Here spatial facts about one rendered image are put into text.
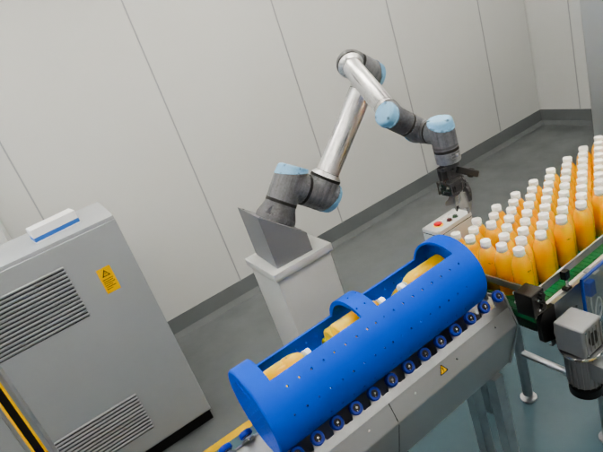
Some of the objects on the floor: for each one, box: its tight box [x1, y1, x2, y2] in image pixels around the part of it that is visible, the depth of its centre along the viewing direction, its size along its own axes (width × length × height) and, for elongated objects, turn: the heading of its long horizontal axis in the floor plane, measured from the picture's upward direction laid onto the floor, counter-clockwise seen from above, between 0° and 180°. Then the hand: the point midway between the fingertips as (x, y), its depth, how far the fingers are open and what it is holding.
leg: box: [486, 372, 520, 452], centre depth 209 cm, size 6×6×63 cm
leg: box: [467, 388, 495, 452], centre depth 221 cm, size 6×6×63 cm
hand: (463, 208), depth 196 cm, fingers open, 5 cm apart
